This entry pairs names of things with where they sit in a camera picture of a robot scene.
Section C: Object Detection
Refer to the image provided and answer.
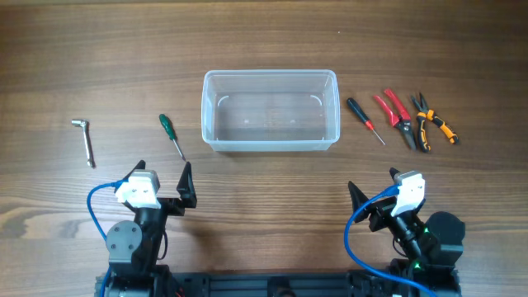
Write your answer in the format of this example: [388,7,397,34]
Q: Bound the clear plastic container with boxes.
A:
[201,69,341,152]

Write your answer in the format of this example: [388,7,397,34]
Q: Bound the black red screwdriver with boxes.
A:
[346,97,385,145]

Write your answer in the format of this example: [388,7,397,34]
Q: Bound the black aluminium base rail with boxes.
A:
[94,270,461,297]

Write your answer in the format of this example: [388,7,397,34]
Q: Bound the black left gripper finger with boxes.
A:
[177,162,197,208]
[123,160,146,181]

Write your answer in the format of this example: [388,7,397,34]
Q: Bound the silver L-shaped socket wrench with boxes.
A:
[71,119,96,169]

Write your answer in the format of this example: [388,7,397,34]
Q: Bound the blue camera cable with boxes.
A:
[343,184,438,297]
[86,179,125,297]

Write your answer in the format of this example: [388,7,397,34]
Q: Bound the orange black long-nose pliers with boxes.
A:
[411,92,460,153]

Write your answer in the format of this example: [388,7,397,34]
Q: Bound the green handled screwdriver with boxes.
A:
[158,114,186,162]

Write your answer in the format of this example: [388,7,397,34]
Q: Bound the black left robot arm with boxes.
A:
[95,161,197,296]

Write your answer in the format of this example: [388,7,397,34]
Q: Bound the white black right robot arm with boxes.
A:
[343,167,465,296]

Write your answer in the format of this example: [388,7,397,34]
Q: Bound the red handled wire stripper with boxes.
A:
[373,88,417,150]

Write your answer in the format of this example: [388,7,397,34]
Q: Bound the blue left camera cable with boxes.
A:
[86,179,125,297]

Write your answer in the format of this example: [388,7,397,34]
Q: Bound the blue right camera cable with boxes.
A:
[343,184,438,297]

